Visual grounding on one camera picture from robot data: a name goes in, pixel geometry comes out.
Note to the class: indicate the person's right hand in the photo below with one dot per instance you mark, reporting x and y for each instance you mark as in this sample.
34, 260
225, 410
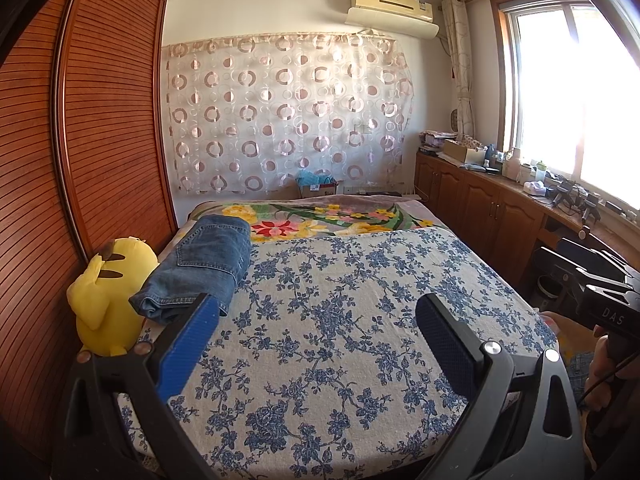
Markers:
599, 365

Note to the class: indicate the white air conditioner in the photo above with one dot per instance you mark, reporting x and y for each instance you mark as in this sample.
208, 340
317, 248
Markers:
395, 10

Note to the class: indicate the wooden cabinet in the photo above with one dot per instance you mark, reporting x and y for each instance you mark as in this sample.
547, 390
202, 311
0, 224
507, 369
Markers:
480, 205

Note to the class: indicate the white waste bin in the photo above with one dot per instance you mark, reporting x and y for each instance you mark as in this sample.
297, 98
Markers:
549, 290

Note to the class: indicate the bed with blue floral sheet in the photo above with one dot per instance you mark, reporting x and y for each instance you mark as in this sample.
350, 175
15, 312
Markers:
325, 350

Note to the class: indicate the dark blue bottle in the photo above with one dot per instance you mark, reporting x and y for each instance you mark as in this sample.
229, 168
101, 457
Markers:
490, 155

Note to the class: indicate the window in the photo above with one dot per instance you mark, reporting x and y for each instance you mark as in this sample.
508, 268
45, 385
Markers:
575, 90

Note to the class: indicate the stack of papers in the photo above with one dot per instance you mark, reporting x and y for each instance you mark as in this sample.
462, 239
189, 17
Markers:
437, 141

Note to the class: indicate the black devices on cabinet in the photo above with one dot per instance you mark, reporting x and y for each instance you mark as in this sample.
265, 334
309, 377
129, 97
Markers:
575, 197

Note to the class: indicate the open cardboard box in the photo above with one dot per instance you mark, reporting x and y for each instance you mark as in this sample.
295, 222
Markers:
462, 151

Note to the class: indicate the denim garment on floor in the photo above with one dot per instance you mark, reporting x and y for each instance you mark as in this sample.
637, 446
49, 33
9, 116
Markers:
582, 367

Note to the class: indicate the wooden slatted headboard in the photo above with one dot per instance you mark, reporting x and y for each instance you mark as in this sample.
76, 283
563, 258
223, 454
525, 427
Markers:
75, 160

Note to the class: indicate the small cardboard box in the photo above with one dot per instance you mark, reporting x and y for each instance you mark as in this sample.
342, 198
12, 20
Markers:
320, 190

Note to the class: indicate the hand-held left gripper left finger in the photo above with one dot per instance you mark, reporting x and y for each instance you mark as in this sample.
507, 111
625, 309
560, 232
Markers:
187, 350

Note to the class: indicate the yellow plush toy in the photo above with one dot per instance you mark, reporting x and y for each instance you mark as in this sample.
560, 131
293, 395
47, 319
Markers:
107, 300

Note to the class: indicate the blue denim pants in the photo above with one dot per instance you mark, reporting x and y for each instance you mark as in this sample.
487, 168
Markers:
200, 265

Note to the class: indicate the circle-patterned sheer curtain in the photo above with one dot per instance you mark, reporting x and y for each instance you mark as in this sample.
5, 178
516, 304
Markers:
285, 110

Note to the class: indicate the colourful flower blanket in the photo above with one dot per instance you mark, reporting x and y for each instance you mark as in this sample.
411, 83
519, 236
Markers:
320, 217

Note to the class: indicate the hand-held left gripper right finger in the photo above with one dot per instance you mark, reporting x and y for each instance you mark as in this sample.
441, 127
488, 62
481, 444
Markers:
445, 345

